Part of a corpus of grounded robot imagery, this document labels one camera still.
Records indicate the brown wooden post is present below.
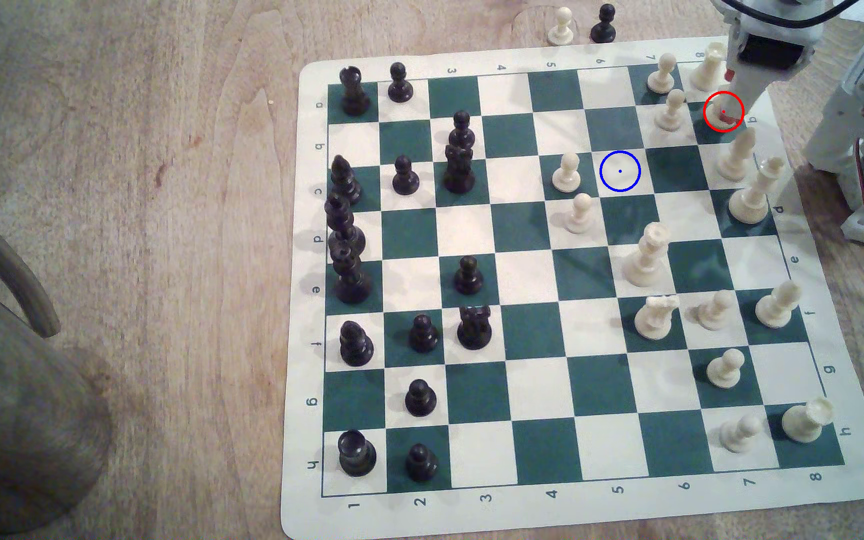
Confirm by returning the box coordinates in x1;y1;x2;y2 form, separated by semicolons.
0;258;112;535

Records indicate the black king left column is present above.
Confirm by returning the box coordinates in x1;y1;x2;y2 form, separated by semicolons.
329;241;375;305

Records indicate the white pawn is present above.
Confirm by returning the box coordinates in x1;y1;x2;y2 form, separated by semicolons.
552;152;583;194
696;289;737;332
548;6;576;47
654;88;688;133
705;348;747;390
563;192;598;235
720;413;765;454
646;53;679;95

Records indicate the green and white chess mat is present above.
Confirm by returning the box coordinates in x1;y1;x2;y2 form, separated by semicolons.
279;36;864;540

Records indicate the black bishop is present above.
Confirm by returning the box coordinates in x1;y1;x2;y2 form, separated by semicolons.
329;154;363;207
339;321;375;368

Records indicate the white bishop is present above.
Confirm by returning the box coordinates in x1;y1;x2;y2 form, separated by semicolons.
715;126;758;183
755;280;804;330

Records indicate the black queen left column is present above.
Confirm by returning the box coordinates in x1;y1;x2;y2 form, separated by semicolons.
324;193;367;258

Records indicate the white rook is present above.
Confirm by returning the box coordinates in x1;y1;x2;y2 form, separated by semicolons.
689;41;729;93
781;396;836;444

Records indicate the black rook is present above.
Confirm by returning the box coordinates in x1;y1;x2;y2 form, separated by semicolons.
337;429;378;478
338;65;373;117

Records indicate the black cable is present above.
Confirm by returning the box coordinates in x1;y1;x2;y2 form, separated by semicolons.
717;0;864;31

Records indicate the white queen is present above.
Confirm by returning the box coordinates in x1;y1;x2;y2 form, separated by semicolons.
621;222;672;288

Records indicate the white king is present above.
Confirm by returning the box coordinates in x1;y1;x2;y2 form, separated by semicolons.
727;156;787;226

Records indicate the black knight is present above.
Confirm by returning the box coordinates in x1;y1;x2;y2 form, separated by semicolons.
456;304;494;351
442;144;477;195

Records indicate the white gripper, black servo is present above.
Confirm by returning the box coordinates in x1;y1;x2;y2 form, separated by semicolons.
713;0;837;127

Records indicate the black pawn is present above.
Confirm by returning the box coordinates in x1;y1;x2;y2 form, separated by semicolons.
408;314;441;354
590;3;618;44
387;62;415;104
453;255;485;296
405;443;440;483
404;378;438;418
392;154;421;197
448;110;477;151

